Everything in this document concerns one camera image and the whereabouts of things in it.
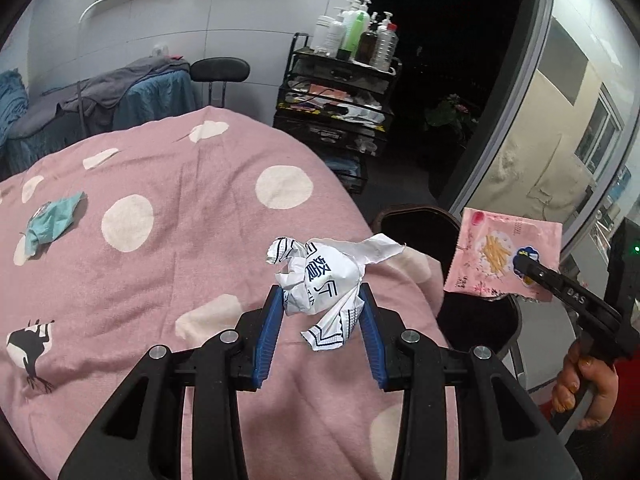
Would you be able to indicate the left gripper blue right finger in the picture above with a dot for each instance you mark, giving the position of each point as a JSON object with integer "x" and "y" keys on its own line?
{"x": 372, "y": 336}

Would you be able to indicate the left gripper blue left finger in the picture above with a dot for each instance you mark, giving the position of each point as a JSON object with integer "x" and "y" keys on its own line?
{"x": 265, "y": 341}

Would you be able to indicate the white blue paper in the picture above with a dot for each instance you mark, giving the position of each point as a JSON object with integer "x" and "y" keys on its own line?
{"x": 323, "y": 277}

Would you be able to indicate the pink snack wrapper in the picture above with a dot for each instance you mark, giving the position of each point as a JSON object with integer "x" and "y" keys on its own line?
{"x": 487, "y": 244}

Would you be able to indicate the brown plastic trash bin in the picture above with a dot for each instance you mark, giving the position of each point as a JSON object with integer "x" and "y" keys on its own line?
{"x": 465, "y": 319}

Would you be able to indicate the pink spotted bed quilt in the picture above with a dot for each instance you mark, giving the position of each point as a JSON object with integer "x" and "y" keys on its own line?
{"x": 169, "y": 247}

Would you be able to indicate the black metal shelf cart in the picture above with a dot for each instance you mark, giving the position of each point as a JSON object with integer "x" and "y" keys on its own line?
{"x": 337, "y": 108}

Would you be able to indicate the potted green plant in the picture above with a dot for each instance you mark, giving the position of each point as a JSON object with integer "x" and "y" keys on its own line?
{"x": 450, "y": 115}

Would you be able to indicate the teal face mask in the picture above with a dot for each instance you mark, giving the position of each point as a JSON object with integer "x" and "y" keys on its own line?
{"x": 49, "y": 222}

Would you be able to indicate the black round stool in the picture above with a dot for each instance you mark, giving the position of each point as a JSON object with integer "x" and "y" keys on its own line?
{"x": 223, "y": 69}

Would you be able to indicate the dark brown bottle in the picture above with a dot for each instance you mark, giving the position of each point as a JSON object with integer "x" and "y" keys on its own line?
{"x": 367, "y": 43}

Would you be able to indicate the clear pump bottle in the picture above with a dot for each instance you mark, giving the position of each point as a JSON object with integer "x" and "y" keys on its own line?
{"x": 386, "y": 42}

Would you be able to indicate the white bottle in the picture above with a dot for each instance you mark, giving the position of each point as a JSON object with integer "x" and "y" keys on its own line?
{"x": 328, "y": 35}

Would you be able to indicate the green bottle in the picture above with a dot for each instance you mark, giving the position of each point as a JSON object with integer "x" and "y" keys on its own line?
{"x": 356, "y": 19}

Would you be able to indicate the blue crumpled blanket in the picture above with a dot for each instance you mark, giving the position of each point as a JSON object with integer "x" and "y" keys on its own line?
{"x": 13, "y": 101}

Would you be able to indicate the glass sliding door frame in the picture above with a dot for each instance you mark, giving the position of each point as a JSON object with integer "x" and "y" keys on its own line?
{"x": 559, "y": 150}

